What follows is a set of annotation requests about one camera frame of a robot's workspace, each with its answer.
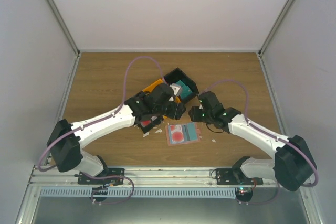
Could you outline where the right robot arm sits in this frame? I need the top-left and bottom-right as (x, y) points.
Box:
(188, 91), (319, 191)

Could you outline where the yellow plastic bin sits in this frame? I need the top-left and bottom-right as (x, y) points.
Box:
(143, 80), (180, 117)

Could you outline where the purple cable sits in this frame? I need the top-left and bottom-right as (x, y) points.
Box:
(199, 79), (320, 188)
(38, 56), (166, 172)

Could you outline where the pink leather card holder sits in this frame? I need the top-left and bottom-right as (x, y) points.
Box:
(165, 122), (201, 146)

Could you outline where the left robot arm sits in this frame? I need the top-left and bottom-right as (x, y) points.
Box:
(47, 83), (186, 184)

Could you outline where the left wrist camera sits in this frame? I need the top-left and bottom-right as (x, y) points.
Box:
(169, 83), (183, 102)

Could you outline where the red circle card stack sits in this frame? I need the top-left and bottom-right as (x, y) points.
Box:
(140, 120), (152, 127)

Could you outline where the teal credit card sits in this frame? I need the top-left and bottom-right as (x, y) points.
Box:
(186, 123), (198, 142)

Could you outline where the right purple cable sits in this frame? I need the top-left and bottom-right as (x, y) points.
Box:
(199, 79), (320, 188)

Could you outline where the aluminium mounting rail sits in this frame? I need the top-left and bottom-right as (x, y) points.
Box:
(28, 166), (289, 187)

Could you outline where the red circle credit card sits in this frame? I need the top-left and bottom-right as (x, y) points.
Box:
(169, 125), (184, 144)

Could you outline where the black bin with red cards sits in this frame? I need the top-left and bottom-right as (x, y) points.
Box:
(137, 115), (164, 134)

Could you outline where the slotted cable duct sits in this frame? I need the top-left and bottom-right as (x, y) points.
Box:
(40, 187), (236, 199)

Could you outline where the black bin with teal cards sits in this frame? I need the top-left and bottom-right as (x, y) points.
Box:
(163, 68), (199, 104)

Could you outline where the teal card stack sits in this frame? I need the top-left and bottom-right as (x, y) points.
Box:
(176, 80), (193, 100)

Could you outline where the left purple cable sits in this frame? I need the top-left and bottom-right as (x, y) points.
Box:
(38, 56), (166, 172)

